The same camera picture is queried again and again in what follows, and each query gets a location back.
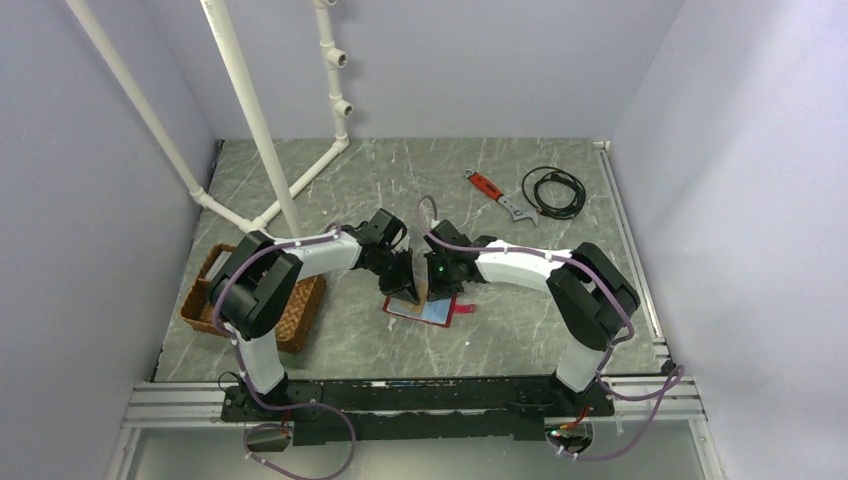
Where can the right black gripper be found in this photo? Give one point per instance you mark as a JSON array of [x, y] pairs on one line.
[[436, 288]]

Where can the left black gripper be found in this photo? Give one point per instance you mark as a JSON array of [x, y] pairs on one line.
[[403, 284]]

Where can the gold credit card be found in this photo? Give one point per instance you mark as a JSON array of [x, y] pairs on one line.
[[422, 290]]

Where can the woven wicker basket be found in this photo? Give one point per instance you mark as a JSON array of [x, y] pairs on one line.
[[292, 330]]

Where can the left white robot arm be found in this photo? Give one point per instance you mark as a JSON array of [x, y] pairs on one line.
[[250, 292]]

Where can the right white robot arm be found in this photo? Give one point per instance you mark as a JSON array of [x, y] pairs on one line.
[[594, 299]]

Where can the white cards in basket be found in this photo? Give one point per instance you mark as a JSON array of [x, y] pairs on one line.
[[215, 261]]

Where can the red handled adjustable wrench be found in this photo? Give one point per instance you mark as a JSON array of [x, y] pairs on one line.
[[485, 186]]

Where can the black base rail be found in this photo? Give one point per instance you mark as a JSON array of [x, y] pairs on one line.
[[520, 407]]

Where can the white pvc pipe frame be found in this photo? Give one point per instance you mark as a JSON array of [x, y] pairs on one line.
[[224, 34]]

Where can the aluminium frame rail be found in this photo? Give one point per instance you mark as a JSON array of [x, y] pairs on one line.
[[198, 405]]

